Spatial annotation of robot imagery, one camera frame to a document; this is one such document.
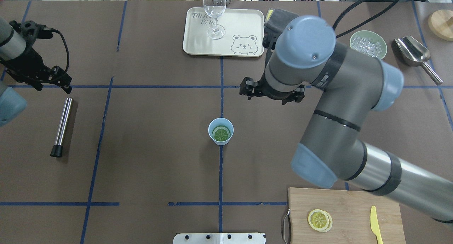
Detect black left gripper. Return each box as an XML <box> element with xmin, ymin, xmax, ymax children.
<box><xmin>2</xmin><ymin>21</ymin><xmax>72</xmax><ymax>94</ymax></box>

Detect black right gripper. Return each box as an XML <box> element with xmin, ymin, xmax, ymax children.
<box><xmin>239</xmin><ymin>77</ymin><xmax>305</xmax><ymax>105</ymax></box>

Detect lemon slice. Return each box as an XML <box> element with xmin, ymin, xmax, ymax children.
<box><xmin>211</xmin><ymin>126</ymin><xmax>231</xmax><ymax>142</ymax></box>
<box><xmin>307</xmin><ymin>209</ymin><xmax>333</xmax><ymax>233</ymax></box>

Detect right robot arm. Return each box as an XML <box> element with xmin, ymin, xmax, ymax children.
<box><xmin>240</xmin><ymin>15</ymin><xmax>453</xmax><ymax>225</ymax></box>

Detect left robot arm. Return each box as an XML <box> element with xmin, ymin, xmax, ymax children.
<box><xmin>0</xmin><ymin>18</ymin><xmax>72</xmax><ymax>94</ymax></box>

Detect blue plastic cup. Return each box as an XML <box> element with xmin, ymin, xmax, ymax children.
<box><xmin>208</xmin><ymin>118</ymin><xmax>234</xmax><ymax>146</ymax></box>

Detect cream bear tray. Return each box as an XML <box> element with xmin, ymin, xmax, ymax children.
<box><xmin>183</xmin><ymin>7</ymin><xmax>264</xmax><ymax>57</ymax></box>

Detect grey folded cloth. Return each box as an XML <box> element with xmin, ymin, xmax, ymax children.
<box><xmin>263</xmin><ymin>8</ymin><xmax>299</xmax><ymax>49</ymax></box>

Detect steel muddler black tip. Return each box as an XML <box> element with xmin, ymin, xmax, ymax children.
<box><xmin>50</xmin><ymin>97</ymin><xmax>73</xmax><ymax>158</ymax></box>

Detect clear wine glass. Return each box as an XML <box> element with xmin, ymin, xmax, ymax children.
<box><xmin>203</xmin><ymin>0</ymin><xmax>226</xmax><ymax>40</ymax></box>

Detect green bowl of ice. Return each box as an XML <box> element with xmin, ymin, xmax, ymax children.
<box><xmin>349</xmin><ymin>30</ymin><xmax>387</xmax><ymax>60</ymax></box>

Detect bamboo cutting board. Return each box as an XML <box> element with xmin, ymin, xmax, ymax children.
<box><xmin>281</xmin><ymin>187</ymin><xmax>406</xmax><ymax>244</ymax></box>

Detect steel ice scoop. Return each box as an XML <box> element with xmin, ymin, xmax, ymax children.
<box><xmin>394</xmin><ymin>36</ymin><xmax>443</xmax><ymax>86</ymax></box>

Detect yellow plastic knife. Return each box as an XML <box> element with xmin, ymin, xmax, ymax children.
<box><xmin>369</xmin><ymin>205</ymin><xmax>383</xmax><ymax>244</ymax></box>

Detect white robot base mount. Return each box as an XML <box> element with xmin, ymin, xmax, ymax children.
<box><xmin>173</xmin><ymin>232</ymin><xmax>266</xmax><ymax>244</ymax></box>

